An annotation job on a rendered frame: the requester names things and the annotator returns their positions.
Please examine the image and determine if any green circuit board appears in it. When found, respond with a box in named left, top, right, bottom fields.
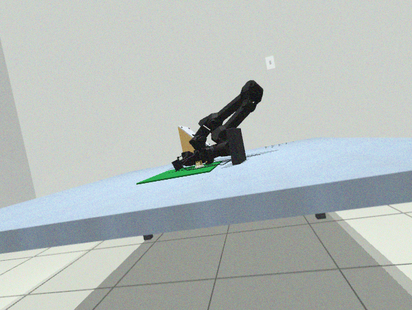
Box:
left=136, top=161, right=222, bottom=184

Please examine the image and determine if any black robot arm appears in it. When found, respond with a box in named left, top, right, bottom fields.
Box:
left=189, top=80, right=264, bottom=158

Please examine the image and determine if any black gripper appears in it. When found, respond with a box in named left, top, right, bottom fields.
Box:
left=180, top=147, right=214, bottom=166

